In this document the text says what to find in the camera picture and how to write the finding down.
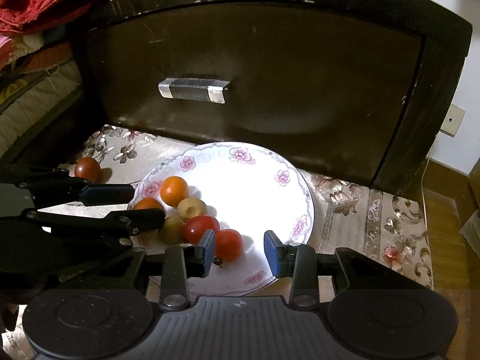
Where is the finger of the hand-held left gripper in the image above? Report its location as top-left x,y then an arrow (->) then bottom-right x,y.
22,207 -> 166,251
11,167 -> 135,209

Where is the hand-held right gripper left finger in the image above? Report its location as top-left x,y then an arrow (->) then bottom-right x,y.
56,229 -> 217,311

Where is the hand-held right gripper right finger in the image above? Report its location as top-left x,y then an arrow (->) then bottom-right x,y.
263,229 -> 432,308

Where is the orange tangerine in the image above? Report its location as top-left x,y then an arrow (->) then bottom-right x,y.
133,197 -> 164,211
160,176 -> 190,207

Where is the large red tomato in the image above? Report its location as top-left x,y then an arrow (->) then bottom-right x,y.
214,229 -> 244,261

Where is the small red tomato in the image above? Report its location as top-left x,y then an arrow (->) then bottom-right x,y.
181,215 -> 221,245

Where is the yellow-green round fruit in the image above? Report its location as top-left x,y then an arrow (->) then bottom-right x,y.
158,216 -> 184,244
177,197 -> 208,223

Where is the white floral plate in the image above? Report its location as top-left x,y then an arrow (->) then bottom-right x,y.
127,142 -> 315,296

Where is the dark red tomato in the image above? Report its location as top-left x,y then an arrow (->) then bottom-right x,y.
74,157 -> 102,181

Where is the grey mattress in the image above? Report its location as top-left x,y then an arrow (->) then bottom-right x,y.
0,60 -> 83,151

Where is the beige floral mat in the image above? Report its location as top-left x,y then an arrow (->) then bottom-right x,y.
0,124 -> 436,360

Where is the dark wooden nightstand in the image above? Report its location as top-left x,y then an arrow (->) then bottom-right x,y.
71,0 -> 473,196

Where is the silver drawer handle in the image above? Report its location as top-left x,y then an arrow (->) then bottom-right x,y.
158,78 -> 230,104

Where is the white wall socket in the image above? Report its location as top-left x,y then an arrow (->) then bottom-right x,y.
439,104 -> 466,137

